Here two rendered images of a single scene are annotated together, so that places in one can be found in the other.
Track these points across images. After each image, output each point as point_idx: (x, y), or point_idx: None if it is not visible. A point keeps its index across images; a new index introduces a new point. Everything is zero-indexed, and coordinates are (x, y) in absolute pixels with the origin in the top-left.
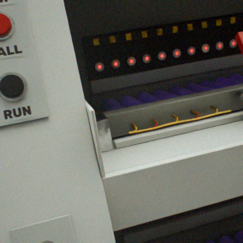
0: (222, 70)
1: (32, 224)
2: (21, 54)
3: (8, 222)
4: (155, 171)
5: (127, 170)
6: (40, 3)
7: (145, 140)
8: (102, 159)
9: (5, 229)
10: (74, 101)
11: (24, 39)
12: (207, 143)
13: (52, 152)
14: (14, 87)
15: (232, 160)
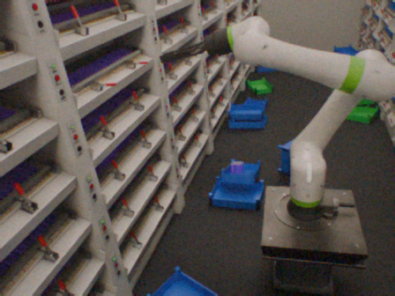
0: None
1: (158, 59)
2: (155, 33)
3: (156, 59)
4: (164, 51)
5: (162, 51)
6: (155, 25)
7: None
8: (161, 49)
9: (156, 60)
10: (159, 40)
11: (155, 31)
12: (165, 47)
13: (158, 48)
14: (156, 39)
15: (168, 49)
